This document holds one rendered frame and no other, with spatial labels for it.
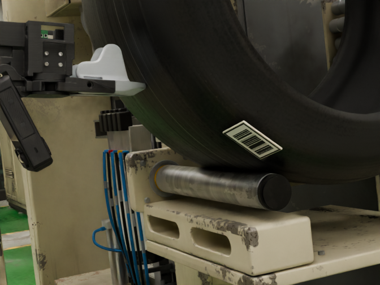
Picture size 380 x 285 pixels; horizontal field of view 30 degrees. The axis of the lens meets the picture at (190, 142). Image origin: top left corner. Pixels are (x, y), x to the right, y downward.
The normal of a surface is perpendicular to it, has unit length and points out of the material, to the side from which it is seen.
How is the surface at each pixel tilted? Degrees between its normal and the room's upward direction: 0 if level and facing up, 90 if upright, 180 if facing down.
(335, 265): 90
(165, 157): 90
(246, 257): 90
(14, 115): 90
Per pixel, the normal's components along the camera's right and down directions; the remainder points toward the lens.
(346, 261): 0.41, 0.00
